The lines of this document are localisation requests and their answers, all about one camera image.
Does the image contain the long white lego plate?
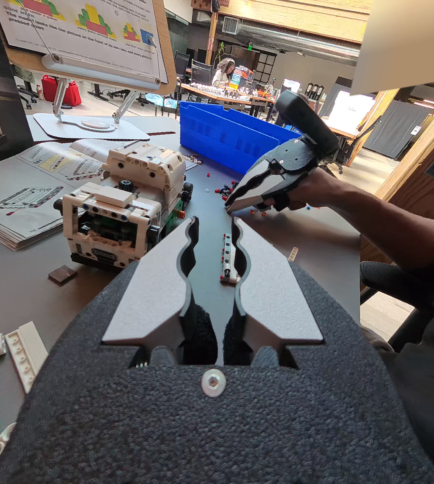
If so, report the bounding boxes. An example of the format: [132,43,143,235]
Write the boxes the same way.
[5,321,50,395]

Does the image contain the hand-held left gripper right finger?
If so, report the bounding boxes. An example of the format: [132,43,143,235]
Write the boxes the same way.
[222,217,324,365]

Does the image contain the small red lego pins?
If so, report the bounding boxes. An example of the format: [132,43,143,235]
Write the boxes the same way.
[205,172,321,218]

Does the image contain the lego instruction booklet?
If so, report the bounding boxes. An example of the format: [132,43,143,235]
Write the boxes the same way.
[0,138,153,251]

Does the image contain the blue plastic bin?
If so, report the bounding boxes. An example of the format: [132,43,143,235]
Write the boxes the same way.
[179,101,303,175]

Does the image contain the printed instruction sheet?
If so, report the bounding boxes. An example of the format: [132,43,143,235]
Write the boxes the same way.
[0,0,167,82]

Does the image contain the red bag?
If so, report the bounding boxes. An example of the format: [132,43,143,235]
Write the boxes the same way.
[41,74,82,107]

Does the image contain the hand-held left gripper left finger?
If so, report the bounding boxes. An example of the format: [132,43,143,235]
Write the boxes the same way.
[101,216,217,365]

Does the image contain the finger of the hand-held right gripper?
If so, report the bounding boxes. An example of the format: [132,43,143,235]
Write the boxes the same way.
[224,175,297,213]
[235,161,273,198]

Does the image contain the white lego beam red pins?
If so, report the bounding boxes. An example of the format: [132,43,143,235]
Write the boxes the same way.
[219,232,241,285]

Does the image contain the silver air duct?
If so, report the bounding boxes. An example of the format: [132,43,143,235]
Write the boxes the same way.
[217,17,362,66]

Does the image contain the white lego truck model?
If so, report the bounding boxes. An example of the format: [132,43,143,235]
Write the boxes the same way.
[54,145,195,274]

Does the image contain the dark brown square tile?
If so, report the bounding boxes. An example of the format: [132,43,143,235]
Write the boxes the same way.
[48,265,78,285]

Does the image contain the person's right forearm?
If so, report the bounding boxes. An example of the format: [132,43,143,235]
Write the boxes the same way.
[332,178,434,274]

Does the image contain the person's right hand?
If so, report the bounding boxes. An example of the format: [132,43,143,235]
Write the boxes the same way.
[256,166,340,212]

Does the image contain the background work table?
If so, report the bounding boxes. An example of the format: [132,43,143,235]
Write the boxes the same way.
[180,82,278,114]

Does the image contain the person's pants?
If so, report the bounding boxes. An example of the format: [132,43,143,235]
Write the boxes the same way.
[370,299,434,484]

